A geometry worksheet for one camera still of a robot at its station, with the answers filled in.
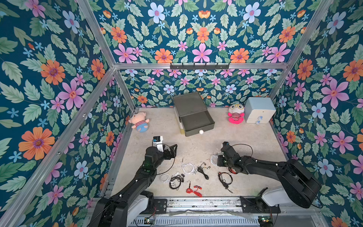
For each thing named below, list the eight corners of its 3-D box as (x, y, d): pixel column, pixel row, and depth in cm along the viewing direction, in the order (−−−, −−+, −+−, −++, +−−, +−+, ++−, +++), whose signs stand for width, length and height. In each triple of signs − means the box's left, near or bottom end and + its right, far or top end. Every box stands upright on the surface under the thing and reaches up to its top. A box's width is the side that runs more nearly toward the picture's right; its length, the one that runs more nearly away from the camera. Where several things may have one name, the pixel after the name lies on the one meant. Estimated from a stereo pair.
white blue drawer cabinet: (245, 124, 111) (252, 111, 99) (239, 105, 125) (245, 91, 113) (268, 124, 111) (278, 111, 99) (260, 105, 125) (267, 91, 113)
